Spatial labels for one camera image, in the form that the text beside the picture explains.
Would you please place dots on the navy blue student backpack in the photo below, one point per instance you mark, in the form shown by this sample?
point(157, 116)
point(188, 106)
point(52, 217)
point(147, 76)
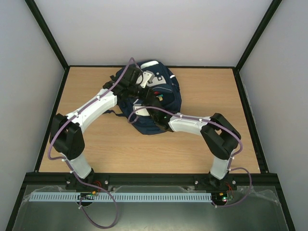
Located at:
point(165, 83)

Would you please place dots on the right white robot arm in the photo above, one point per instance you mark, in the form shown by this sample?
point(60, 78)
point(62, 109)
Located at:
point(222, 139)

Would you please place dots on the grey slotted cable duct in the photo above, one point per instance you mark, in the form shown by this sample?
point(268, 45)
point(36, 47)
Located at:
point(121, 197)

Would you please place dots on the yellow capped glue stick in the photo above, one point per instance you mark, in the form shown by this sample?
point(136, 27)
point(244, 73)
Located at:
point(160, 97)

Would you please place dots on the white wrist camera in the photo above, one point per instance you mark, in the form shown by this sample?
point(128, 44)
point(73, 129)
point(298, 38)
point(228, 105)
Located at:
point(140, 110)
point(146, 77)

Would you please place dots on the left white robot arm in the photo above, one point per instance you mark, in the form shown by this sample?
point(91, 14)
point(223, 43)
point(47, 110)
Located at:
point(66, 135)

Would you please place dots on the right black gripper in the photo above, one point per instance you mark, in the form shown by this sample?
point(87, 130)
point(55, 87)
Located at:
point(149, 106)

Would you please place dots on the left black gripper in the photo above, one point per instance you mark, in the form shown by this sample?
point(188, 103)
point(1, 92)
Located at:
point(141, 98)

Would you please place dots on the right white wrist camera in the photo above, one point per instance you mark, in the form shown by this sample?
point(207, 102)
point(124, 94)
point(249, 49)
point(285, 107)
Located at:
point(140, 110)

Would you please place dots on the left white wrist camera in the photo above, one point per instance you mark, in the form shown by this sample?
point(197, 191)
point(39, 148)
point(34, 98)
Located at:
point(146, 77)

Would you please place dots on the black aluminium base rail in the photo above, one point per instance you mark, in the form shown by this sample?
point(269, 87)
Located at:
point(200, 182)

